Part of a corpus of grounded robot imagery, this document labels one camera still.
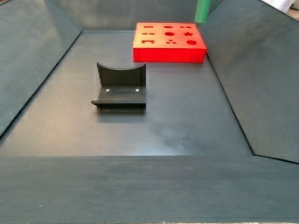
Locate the red shape sorting board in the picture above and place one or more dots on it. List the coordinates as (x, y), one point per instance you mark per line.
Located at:
(168, 42)

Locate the green round cylinder peg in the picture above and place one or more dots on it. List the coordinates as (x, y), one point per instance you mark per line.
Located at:
(201, 12)

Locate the black curved holder stand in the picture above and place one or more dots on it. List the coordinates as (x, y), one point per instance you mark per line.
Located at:
(121, 87)

